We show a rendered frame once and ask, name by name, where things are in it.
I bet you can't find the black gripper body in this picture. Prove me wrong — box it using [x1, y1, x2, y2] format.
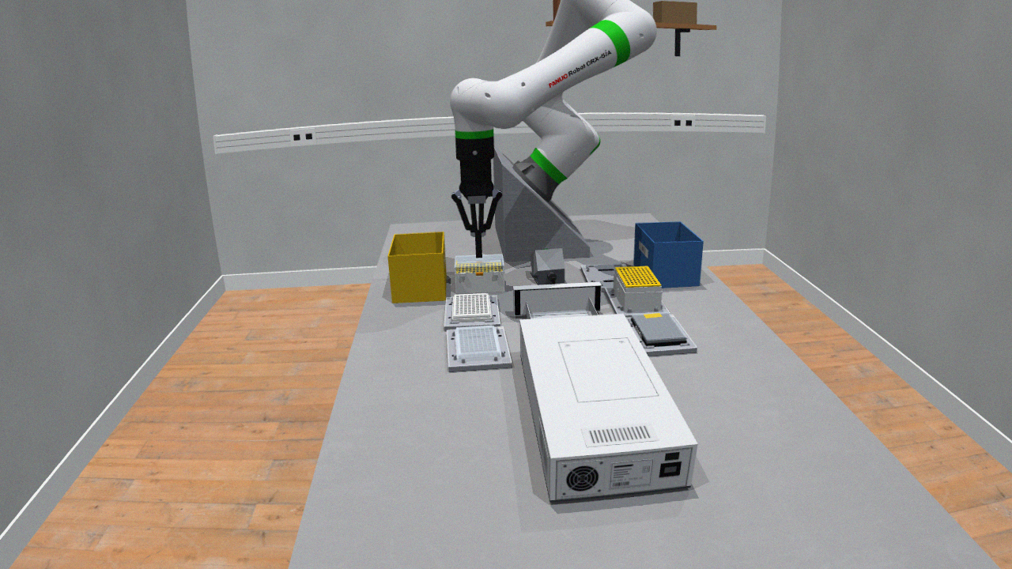
[459, 160, 494, 199]

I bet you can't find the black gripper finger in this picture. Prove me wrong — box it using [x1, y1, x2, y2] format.
[478, 188, 502, 258]
[451, 189, 479, 258]

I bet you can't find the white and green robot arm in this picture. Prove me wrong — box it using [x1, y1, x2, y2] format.
[450, 0, 657, 202]

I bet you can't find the blue bin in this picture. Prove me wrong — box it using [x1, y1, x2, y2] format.
[633, 222, 704, 288]

